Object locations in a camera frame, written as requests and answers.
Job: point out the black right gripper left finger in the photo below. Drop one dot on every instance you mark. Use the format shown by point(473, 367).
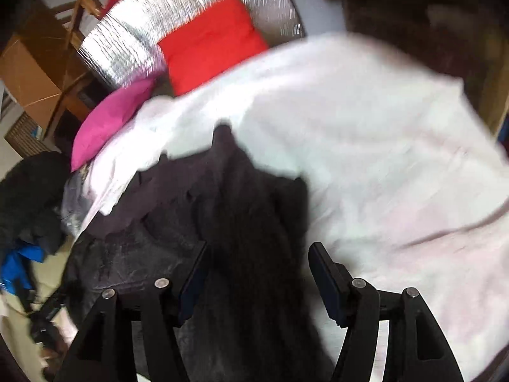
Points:
point(104, 349)

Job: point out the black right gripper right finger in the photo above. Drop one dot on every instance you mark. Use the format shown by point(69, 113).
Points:
point(417, 349)

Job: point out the large black garment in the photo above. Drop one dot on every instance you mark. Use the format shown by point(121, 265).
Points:
point(251, 321)

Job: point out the blue garment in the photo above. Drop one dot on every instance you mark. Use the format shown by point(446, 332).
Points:
point(16, 270)

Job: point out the grey cloth at bedside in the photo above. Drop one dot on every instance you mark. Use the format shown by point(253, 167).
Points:
point(77, 202)

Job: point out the white bed blanket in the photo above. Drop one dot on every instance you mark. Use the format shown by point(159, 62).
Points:
point(407, 186)

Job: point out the pink pillow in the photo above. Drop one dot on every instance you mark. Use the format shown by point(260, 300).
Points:
point(111, 115)

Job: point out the brown cardboard box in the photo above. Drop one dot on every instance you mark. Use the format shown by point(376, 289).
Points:
point(37, 65)

